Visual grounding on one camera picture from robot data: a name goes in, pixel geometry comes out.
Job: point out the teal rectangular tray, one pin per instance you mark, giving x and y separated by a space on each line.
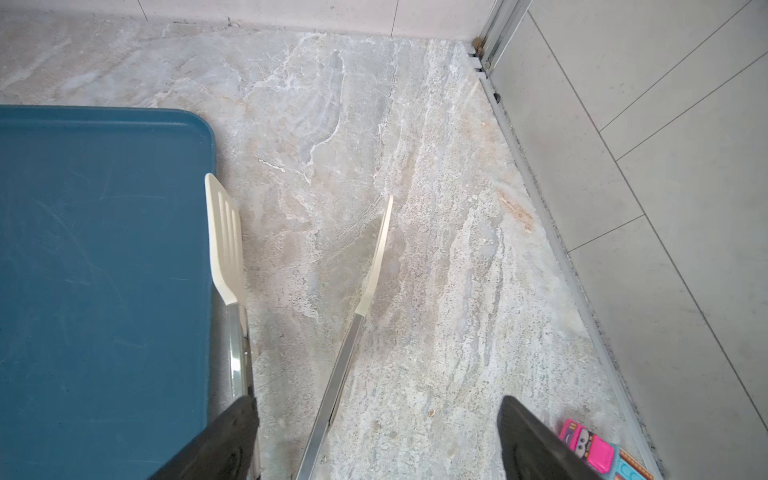
106 290

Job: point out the pink toy truck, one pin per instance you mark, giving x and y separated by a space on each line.
607 459

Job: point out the metal tongs with white tips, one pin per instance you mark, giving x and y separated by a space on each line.
228 274

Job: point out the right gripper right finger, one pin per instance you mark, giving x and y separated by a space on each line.
529 450

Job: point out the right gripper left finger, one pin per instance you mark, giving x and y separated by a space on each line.
223 450

